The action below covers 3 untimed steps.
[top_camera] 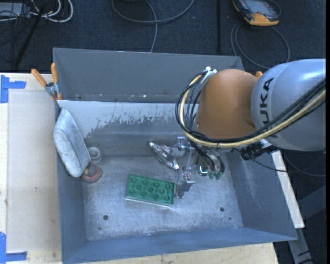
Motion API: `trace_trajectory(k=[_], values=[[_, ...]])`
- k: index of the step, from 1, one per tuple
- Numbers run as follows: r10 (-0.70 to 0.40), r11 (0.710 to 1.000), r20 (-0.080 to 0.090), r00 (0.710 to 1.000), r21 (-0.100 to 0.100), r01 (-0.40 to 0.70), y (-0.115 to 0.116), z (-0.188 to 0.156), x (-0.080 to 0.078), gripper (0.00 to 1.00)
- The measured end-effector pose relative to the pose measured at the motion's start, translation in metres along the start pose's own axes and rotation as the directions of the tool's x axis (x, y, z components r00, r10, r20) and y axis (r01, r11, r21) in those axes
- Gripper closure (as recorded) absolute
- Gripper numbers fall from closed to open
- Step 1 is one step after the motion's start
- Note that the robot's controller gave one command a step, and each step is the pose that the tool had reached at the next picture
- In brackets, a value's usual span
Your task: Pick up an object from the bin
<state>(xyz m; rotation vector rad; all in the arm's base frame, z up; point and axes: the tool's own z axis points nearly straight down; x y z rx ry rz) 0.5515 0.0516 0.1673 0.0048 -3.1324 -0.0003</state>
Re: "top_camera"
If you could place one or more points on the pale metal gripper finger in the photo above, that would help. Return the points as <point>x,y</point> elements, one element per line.
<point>184,187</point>
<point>181,143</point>

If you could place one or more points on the dark green flat block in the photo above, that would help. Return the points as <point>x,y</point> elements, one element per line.
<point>149,190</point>

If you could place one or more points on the grey metal bin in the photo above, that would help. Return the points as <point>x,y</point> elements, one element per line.
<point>154,219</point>

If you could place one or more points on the small clear plastic cup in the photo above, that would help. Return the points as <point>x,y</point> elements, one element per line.
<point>94,154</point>

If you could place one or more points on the red-brown round thing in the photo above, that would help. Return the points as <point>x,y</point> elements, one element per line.
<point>93,174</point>

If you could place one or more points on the white oblong padded case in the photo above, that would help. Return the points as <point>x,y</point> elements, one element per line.
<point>70,144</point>

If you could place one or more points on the pale wood flat board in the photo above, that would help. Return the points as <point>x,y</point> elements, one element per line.
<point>30,161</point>

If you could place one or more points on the black cylinder on white bracket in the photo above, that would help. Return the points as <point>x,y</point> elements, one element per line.
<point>251,150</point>

